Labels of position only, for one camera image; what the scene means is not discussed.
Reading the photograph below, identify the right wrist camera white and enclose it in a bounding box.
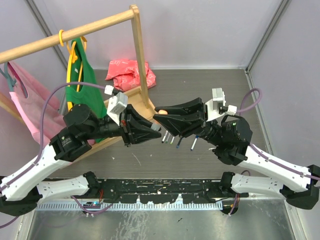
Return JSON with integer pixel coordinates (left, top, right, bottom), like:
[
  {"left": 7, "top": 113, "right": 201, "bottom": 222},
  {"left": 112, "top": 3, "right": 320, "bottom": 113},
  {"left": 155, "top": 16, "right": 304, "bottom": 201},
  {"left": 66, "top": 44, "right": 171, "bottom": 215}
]
[{"left": 205, "top": 88, "right": 237, "bottom": 122}]

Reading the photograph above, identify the pink shirt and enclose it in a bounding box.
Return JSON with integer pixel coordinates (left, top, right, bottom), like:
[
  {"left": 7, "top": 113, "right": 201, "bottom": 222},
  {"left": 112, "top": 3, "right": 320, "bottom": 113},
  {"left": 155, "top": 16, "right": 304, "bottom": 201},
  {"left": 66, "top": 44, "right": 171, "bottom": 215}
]
[{"left": 9, "top": 61, "right": 66, "bottom": 146}]

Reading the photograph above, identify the grey pencil orange tip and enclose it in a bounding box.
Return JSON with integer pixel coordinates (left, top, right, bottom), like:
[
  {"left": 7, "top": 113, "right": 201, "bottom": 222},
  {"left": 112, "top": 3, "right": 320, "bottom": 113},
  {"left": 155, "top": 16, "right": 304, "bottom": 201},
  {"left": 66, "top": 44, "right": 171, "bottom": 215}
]
[{"left": 150, "top": 122, "right": 161, "bottom": 132}]

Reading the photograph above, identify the grey blue hanger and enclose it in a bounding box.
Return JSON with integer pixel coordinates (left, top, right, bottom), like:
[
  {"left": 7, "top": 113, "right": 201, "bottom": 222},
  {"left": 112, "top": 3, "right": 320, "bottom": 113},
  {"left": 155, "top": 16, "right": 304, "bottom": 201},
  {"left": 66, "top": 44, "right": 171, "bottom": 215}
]
[{"left": 0, "top": 62, "right": 28, "bottom": 98}]

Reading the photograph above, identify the long white green pen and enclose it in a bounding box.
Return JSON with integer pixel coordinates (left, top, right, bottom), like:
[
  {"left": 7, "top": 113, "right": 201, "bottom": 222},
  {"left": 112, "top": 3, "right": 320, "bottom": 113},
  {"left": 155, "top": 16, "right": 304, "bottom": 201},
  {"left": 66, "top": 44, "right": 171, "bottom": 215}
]
[{"left": 165, "top": 134, "right": 171, "bottom": 144}]

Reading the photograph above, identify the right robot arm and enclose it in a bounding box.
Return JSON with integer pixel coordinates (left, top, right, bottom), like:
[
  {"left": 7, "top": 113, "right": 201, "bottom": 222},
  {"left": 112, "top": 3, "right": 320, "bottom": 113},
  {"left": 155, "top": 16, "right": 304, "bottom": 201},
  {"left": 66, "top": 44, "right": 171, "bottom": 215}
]
[{"left": 153, "top": 97, "right": 320, "bottom": 210}]

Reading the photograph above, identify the short white pen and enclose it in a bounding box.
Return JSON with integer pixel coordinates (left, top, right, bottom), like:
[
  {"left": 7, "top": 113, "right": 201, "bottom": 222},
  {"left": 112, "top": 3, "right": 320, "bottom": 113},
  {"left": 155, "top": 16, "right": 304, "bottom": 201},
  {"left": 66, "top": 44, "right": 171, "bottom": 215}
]
[{"left": 190, "top": 135, "right": 198, "bottom": 151}]

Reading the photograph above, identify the yellow plastic hanger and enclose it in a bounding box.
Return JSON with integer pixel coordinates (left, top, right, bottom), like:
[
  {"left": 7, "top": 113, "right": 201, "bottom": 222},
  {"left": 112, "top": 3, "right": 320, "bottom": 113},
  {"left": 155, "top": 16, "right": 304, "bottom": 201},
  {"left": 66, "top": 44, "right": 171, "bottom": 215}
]
[{"left": 58, "top": 29, "right": 88, "bottom": 111}]

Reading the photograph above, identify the green tank top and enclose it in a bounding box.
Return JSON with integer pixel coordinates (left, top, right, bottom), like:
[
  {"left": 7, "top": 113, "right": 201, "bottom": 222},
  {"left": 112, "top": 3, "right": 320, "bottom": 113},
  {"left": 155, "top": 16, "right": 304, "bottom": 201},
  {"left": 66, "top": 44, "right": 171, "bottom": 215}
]
[{"left": 65, "top": 37, "right": 107, "bottom": 118}]

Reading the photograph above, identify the white cable duct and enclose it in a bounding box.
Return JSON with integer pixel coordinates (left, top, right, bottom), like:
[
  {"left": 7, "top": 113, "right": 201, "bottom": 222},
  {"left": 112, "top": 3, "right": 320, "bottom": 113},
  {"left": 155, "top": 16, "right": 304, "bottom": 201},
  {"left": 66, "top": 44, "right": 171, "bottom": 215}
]
[{"left": 36, "top": 199, "right": 223, "bottom": 211}]

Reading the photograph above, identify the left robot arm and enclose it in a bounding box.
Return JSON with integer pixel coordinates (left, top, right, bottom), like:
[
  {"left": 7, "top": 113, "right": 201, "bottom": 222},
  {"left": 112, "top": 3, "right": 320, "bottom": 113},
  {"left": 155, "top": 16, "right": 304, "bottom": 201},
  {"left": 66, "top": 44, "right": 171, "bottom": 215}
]
[{"left": 0, "top": 104, "right": 162, "bottom": 217}]

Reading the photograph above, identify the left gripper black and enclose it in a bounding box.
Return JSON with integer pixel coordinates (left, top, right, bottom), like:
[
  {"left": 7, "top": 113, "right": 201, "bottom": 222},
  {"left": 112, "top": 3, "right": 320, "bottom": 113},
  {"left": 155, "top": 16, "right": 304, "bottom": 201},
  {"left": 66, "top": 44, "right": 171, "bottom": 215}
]
[{"left": 82, "top": 101, "right": 160, "bottom": 145}]

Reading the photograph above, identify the wooden clothes rack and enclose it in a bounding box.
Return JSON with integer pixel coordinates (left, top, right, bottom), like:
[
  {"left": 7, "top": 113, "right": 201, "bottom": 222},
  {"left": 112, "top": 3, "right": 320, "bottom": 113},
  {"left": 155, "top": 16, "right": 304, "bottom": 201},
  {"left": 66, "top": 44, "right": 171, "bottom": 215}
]
[{"left": 0, "top": 4, "right": 160, "bottom": 161}]

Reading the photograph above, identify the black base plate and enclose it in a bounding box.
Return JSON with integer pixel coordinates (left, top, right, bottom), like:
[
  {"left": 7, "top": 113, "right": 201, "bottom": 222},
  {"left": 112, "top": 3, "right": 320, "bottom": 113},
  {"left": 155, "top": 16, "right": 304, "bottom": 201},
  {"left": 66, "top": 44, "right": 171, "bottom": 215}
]
[{"left": 75, "top": 178, "right": 236, "bottom": 204}]

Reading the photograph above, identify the white pen black tip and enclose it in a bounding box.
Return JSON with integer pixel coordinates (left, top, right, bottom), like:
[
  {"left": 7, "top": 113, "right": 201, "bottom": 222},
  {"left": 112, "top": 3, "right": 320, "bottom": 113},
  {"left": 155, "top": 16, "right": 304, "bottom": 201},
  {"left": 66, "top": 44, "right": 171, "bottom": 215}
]
[{"left": 161, "top": 130, "right": 168, "bottom": 143}]

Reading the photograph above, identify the red patterned cloth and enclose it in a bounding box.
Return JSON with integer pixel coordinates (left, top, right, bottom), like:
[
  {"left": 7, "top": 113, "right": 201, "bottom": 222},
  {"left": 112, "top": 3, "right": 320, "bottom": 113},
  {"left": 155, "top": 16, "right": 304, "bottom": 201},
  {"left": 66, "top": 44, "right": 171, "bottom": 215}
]
[{"left": 105, "top": 59, "right": 141, "bottom": 92}]

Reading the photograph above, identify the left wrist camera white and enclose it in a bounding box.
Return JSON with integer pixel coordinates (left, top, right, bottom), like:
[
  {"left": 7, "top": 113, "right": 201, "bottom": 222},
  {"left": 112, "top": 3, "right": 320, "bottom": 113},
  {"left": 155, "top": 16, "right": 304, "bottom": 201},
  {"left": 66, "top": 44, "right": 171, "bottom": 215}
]
[{"left": 104, "top": 85, "right": 128, "bottom": 126}]

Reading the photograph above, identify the orange eraser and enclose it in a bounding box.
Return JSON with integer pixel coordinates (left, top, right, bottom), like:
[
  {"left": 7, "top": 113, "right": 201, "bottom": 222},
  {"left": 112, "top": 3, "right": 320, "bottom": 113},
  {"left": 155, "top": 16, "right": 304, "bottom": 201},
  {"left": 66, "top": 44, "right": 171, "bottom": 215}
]
[{"left": 158, "top": 109, "right": 168, "bottom": 115}]

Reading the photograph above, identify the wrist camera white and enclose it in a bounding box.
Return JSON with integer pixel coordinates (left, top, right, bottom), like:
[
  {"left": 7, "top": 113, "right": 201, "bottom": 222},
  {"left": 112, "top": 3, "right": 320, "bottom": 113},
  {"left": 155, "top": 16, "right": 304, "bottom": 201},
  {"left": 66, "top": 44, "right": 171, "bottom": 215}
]
[
  {"left": 104, "top": 85, "right": 128, "bottom": 126},
  {"left": 205, "top": 88, "right": 237, "bottom": 122}
]

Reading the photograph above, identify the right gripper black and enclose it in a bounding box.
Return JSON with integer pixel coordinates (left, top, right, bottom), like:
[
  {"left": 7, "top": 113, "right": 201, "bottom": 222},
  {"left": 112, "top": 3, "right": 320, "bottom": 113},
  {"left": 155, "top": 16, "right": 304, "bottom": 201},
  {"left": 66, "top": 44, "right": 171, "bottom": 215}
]
[{"left": 147, "top": 99, "right": 220, "bottom": 147}]

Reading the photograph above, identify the blue pen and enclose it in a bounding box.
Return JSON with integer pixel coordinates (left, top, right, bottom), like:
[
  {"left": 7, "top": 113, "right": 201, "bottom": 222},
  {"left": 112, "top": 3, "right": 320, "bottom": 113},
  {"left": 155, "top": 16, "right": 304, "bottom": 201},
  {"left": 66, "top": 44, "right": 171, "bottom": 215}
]
[{"left": 176, "top": 137, "right": 183, "bottom": 149}]

